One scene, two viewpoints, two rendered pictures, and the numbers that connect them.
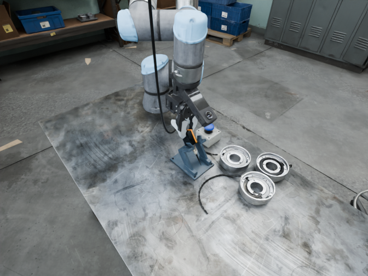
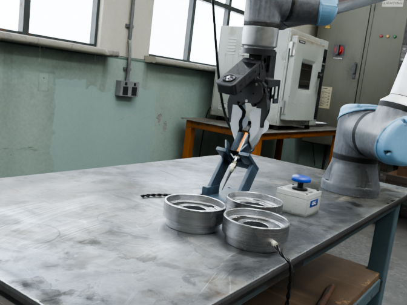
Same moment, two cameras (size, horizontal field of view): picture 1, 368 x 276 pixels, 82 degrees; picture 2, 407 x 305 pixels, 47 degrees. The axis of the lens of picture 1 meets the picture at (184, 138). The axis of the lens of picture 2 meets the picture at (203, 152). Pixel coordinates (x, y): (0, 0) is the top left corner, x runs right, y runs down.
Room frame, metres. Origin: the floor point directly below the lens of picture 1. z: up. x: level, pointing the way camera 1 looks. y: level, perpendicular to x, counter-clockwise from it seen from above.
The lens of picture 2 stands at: (0.20, -0.97, 1.04)
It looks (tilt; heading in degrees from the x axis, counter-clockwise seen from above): 9 degrees down; 76
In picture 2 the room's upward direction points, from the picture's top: 7 degrees clockwise
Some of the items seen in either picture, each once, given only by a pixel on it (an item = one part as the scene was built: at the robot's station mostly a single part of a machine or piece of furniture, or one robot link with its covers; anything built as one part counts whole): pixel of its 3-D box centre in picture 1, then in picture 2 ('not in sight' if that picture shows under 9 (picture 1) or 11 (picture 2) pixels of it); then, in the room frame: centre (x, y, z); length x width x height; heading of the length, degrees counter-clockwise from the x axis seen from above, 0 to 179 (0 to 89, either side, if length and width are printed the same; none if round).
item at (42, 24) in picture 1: (40, 19); not in sight; (3.36, 2.03, 0.56); 0.52 x 0.38 x 0.22; 129
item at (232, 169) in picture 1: (234, 159); (253, 209); (0.50, -0.18, 0.82); 0.10 x 0.10 x 0.04
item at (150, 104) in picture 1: (157, 95); (352, 172); (0.88, 0.13, 0.85); 0.15 x 0.15 x 0.10
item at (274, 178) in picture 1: (270, 167); (255, 230); (0.47, -0.30, 0.82); 0.10 x 0.10 x 0.04
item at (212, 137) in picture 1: (207, 134); (299, 198); (0.63, -0.09, 0.82); 0.08 x 0.07 x 0.05; 42
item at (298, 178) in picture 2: (208, 130); (300, 187); (0.63, -0.10, 0.85); 0.04 x 0.04 x 0.05
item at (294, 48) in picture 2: not in sight; (273, 80); (1.43, 2.22, 1.10); 0.62 x 0.61 x 0.65; 42
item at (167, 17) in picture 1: (182, 25); (304, 6); (0.63, 0.01, 1.22); 0.11 x 0.11 x 0.08; 1
